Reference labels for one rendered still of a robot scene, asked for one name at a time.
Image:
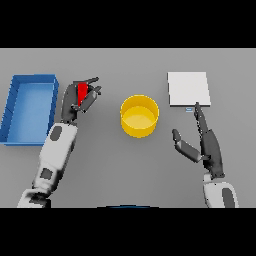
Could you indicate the pale square measuring scale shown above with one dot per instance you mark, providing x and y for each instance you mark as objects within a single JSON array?
[{"x": 188, "y": 88}]

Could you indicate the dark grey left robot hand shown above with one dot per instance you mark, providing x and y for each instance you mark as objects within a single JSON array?
[{"x": 69, "y": 100}]

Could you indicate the red beaker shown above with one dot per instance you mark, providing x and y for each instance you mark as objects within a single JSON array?
[{"x": 82, "y": 91}]

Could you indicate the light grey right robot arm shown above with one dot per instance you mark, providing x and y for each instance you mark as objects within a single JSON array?
[{"x": 220, "y": 195}]

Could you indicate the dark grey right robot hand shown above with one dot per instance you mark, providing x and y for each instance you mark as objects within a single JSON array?
[{"x": 210, "y": 146}]

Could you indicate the blue tray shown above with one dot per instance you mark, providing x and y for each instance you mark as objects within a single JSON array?
[{"x": 30, "y": 108}]

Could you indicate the yellow bowl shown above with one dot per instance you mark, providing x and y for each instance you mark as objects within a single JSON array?
[{"x": 139, "y": 116}]

